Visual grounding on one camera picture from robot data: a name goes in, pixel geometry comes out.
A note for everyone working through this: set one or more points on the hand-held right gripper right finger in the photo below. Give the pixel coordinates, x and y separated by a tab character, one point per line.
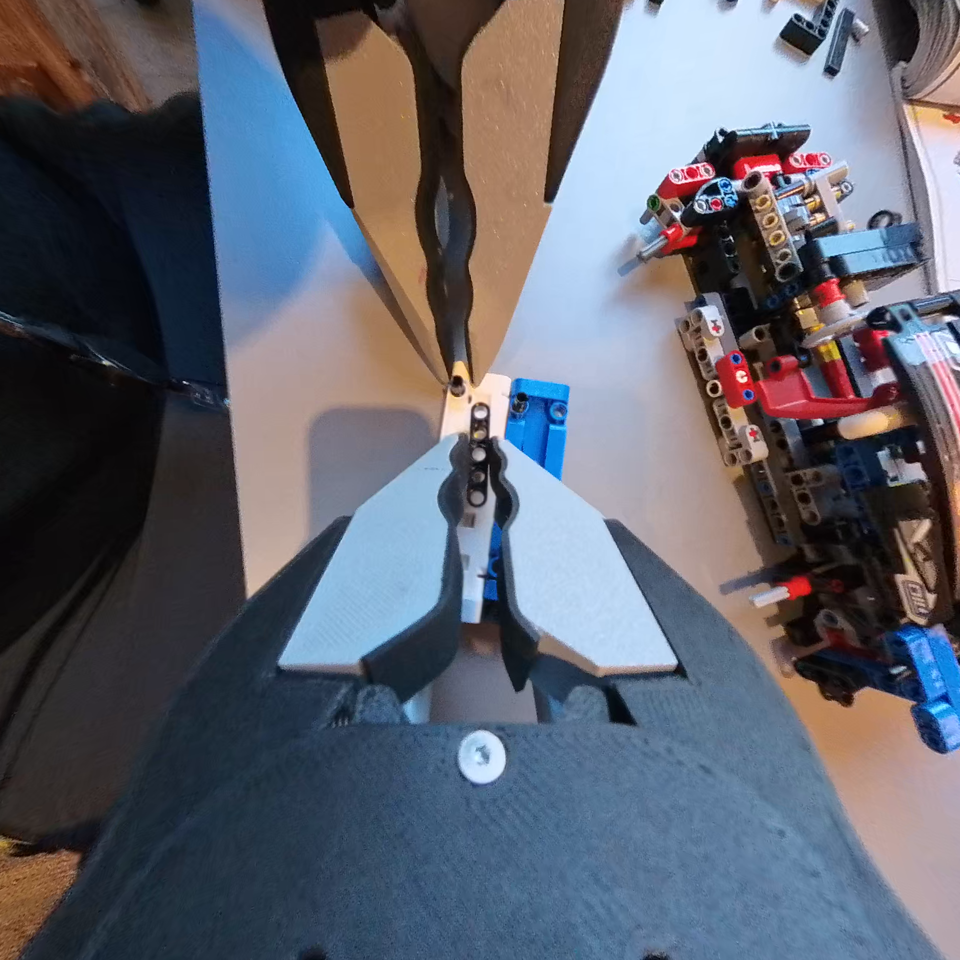
577	592

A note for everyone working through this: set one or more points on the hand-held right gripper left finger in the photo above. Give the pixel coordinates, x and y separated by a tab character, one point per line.
375	585

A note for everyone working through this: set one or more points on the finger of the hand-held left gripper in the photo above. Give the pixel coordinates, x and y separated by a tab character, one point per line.
375	150
510	150

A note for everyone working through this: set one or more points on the black holed brick beam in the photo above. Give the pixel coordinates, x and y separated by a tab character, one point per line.
480	463

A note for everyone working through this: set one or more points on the blue and white brick assembly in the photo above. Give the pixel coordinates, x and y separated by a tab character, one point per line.
540	420

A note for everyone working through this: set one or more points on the grey desk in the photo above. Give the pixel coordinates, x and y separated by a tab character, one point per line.
637	487

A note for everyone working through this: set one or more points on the wooden cabinet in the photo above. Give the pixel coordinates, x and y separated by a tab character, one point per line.
52	45

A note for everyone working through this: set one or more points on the brick toy car model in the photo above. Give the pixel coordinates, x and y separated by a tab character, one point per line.
787	390

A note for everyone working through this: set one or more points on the black angled brick beam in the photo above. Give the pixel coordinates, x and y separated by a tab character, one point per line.
802	34

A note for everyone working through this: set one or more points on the short black straight beam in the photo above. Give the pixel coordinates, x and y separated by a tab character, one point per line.
840	41

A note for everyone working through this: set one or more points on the open instruction booklet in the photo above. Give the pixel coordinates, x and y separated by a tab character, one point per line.
926	60

